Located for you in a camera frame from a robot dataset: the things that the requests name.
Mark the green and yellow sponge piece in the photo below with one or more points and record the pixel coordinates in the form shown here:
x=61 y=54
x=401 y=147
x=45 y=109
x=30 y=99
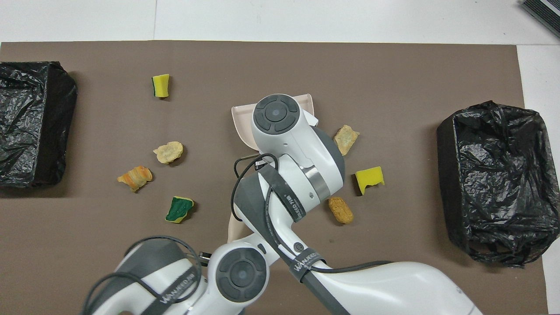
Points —
x=178 y=210

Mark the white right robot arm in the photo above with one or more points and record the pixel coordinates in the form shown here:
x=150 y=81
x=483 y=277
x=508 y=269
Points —
x=302 y=148

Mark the beige hand brush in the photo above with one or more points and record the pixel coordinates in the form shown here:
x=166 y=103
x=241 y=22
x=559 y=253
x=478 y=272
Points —
x=235 y=229

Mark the brown table mat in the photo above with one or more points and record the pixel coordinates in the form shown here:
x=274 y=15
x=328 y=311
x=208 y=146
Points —
x=306 y=70

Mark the dark ribbed device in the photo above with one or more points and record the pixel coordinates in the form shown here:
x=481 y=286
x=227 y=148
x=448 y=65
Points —
x=544 y=11

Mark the pale greenish bread chunk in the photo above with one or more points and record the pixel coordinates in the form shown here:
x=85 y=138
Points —
x=345 y=140

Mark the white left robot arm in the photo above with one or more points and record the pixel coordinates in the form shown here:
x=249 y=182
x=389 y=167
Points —
x=238 y=278

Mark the yellow wedge sponge piece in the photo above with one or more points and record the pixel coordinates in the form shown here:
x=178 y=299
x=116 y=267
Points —
x=162 y=86

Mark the bin lined with black bag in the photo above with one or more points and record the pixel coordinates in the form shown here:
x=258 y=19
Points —
x=503 y=175
x=26 y=122

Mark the yellow notched sponge piece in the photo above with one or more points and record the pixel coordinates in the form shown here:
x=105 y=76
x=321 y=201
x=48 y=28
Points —
x=370 y=177

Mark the beige plastic dustpan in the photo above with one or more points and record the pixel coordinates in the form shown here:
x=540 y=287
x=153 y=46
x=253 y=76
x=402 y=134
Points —
x=241 y=124

